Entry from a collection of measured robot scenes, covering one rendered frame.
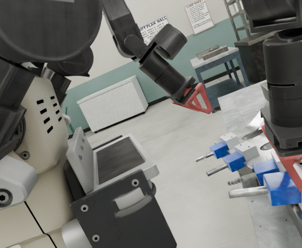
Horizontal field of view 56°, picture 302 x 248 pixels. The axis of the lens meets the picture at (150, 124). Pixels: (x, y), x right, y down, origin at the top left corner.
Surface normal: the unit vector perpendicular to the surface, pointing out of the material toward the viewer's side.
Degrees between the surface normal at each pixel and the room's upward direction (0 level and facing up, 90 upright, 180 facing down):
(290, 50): 96
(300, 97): 98
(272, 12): 125
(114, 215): 90
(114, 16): 76
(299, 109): 98
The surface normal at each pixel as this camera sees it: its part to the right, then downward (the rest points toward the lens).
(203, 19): -0.11, 0.27
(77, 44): 0.34, 0.22
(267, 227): -0.40, -0.89
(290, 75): -0.40, 0.45
